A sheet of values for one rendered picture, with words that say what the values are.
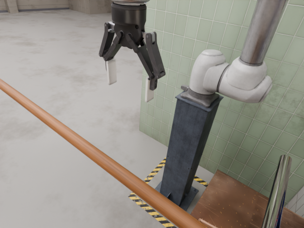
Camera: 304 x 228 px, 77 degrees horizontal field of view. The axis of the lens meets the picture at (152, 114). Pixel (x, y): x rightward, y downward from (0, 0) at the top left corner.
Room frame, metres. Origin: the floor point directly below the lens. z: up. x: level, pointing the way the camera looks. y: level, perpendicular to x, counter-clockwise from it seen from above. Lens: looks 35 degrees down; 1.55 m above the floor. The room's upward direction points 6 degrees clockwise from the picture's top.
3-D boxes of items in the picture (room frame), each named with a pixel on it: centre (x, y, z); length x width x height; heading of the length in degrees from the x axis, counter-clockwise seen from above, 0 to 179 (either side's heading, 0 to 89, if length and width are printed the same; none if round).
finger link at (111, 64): (0.50, 0.13, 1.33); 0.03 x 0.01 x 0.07; 147
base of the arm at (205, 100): (1.02, -0.26, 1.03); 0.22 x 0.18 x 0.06; 57
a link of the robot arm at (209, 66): (1.00, -0.28, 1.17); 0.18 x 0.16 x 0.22; 55
